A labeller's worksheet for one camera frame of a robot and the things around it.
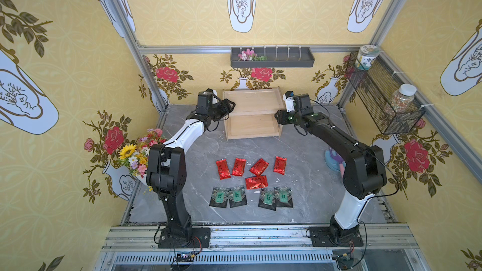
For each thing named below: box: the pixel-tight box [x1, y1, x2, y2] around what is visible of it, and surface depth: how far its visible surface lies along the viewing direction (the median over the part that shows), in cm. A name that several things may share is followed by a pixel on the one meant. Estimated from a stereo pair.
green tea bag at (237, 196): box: [227, 185, 248, 209], surface depth 87 cm
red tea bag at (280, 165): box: [273, 155, 287, 176], surface depth 94 cm
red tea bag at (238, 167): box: [232, 157, 247, 177], surface depth 94 cm
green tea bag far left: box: [208, 186, 230, 209], surface depth 86 cm
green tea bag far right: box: [273, 186, 294, 208], surface depth 86 cm
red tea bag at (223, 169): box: [215, 158, 231, 181], surface depth 94 cm
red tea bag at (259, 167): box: [249, 158, 270, 177], surface depth 94 cm
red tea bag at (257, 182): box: [245, 175, 268, 191], surface depth 90 cm
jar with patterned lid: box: [354, 44, 381, 71], surface depth 87 cm
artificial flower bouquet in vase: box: [102, 127, 168, 201], surface depth 80 cm
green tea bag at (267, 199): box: [257, 187, 277, 211], surface depth 85 cm
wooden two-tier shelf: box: [222, 85, 284, 141], surface depth 102 cm
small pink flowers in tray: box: [237, 48, 268, 61], surface depth 89 cm
